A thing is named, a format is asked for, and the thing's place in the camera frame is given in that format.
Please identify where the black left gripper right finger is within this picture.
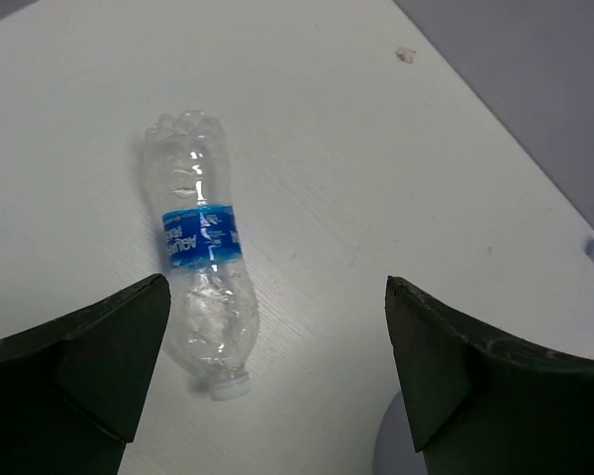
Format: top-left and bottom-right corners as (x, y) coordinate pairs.
(385, 277), (594, 474)

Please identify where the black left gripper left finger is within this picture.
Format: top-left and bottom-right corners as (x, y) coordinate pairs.
(0, 274), (171, 474)

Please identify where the crushed clear blue-label bottle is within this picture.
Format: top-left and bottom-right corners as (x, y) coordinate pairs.
(143, 110), (260, 401)

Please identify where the small paper scrap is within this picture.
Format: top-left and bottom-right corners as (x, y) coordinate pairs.
(395, 47), (417, 64)

